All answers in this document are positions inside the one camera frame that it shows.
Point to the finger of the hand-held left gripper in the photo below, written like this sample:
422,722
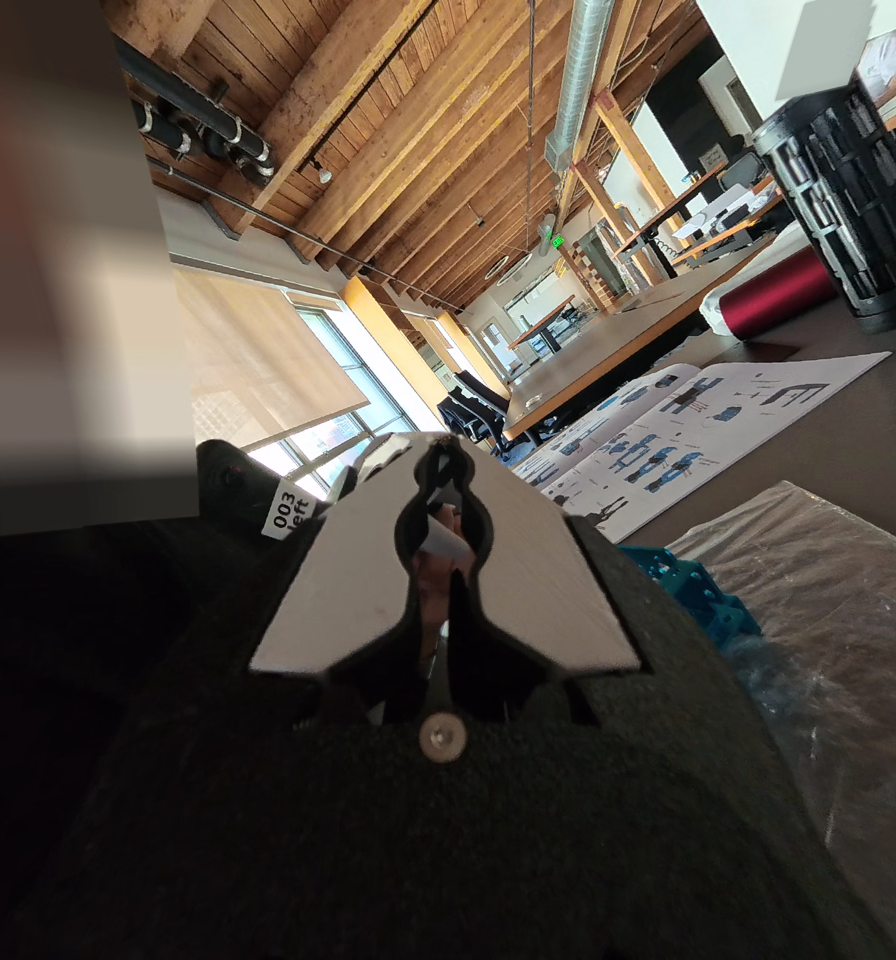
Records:
380,448

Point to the open instruction manual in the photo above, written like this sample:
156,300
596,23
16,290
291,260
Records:
718,420

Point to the beige roller blind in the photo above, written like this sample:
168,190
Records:
252,352

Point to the silver ventilation duct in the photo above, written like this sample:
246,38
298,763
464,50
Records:
583,75

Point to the black ceiling pipes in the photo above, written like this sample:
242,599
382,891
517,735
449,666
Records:
192,120

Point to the black slotted cylinder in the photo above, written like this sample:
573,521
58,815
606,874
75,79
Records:
845,210

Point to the blue metal bracket assembly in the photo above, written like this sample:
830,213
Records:
688,592

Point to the clear plastic bag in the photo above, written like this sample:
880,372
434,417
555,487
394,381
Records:
830,600

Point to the desk with wooden edge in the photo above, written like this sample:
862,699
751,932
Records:
613,337

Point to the window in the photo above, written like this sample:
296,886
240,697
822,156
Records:
358,390

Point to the black office chair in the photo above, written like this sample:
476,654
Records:
470,412

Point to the person's left hand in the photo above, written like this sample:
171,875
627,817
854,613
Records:
431,592

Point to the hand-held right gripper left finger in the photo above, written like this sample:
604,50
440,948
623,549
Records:
343,585

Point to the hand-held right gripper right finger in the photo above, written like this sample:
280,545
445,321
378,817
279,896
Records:
545,585

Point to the dark red cylinder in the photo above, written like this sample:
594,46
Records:
778,296

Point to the white cloth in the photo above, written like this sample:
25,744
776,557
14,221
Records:
714,307

